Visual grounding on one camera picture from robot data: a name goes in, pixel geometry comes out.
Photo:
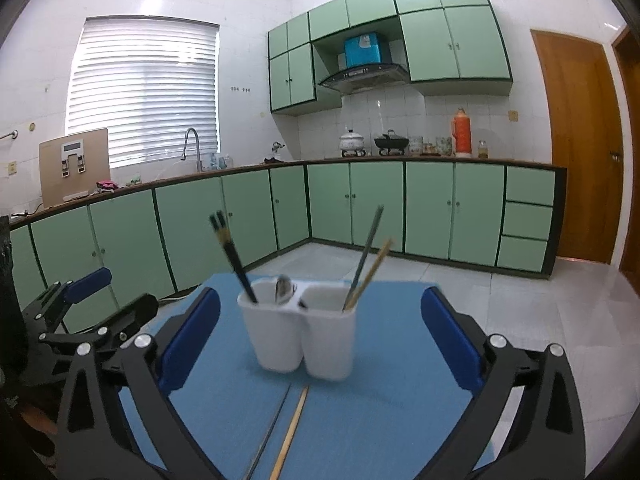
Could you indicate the blue table mat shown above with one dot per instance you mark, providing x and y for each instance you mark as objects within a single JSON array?
[{"x": 385, "y": 421}]

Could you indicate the cardboard box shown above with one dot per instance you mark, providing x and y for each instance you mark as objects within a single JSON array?
[{"x": 71, "y": 166}]

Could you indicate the black chopstick gold tip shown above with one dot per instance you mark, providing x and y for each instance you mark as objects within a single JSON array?
[{"x": 246, "y": 283}]

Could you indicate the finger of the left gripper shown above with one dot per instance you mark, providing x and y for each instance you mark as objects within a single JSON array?
[
  {"x": 111, "y": 333},
  {"x": 56, "y": 300}
]

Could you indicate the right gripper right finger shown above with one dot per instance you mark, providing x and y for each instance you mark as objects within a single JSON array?
[{"x": 547, "y": 436}]

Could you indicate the orange thermos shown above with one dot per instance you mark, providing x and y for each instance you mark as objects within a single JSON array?
[{"x": 461, "y": 132}]

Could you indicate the small glass jar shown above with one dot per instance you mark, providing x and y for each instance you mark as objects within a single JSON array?
[{"x": 482, "y": 150}]

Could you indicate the white pot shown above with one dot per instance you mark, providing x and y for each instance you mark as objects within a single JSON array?
[{"x": 352, "y": 144}]

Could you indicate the black range hood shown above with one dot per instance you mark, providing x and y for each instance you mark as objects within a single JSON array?
[{"x": 366, "y": 77}]

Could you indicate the green upper cabinets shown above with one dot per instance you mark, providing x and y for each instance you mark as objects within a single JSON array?
[{"x": 448, "y": 47}]

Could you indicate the white window blind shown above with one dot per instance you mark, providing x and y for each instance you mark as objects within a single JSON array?
[{"x": 152, "y": 82}]

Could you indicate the green cabinets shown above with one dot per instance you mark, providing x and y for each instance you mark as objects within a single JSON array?
[
  {"x": 494, "y": 216},
  {"x": 448, "y": 47}
]

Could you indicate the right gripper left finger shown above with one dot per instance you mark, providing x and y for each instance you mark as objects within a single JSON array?
[{"x": 94, "y": 438}]

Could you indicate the white double utensil holder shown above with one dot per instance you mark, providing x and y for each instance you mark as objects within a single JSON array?
[{"x": 312, "y": 328}]

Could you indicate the black wok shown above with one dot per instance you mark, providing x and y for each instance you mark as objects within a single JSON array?
[{"x": 390, "y": 144}]

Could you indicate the green lower cabinets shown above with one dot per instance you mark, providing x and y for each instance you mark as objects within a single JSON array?
[{"x": 494, "y": 216}]

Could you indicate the pink cloth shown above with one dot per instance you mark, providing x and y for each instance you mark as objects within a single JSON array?
[{"x": 106, "y": 186}]

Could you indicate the blue box on hood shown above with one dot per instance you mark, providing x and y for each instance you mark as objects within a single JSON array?
[{"x": 370, "y": 48}]

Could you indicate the bamboo chopstick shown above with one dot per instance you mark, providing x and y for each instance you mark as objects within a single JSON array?
[
  {"x": 289, "y": 435},
  {"x": 359, "y": 286}
]

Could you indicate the wooden door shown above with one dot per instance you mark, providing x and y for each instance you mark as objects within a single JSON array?
[{"x": 587, "y": 140}]

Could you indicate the grey metal chopstick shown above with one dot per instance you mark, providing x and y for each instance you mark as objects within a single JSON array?
[{"x": 365, "y": 252}]

